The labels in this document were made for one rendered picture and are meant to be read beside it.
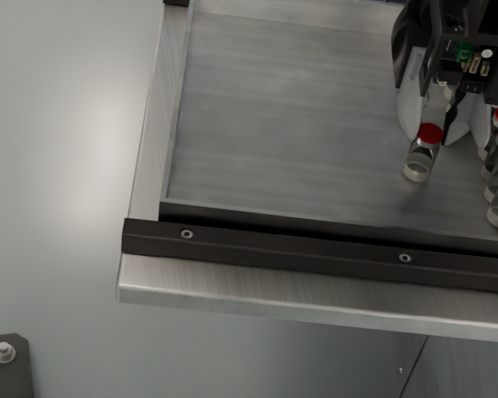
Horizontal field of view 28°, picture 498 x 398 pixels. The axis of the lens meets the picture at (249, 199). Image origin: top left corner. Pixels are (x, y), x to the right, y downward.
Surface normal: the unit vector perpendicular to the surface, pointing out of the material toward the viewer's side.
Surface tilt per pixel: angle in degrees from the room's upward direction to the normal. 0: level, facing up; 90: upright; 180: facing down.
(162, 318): 0
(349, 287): 0
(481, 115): 91
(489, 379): 90
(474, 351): 90
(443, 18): 0
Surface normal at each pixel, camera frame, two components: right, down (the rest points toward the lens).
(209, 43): 0.11, -0.65
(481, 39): -0.05, 0.75
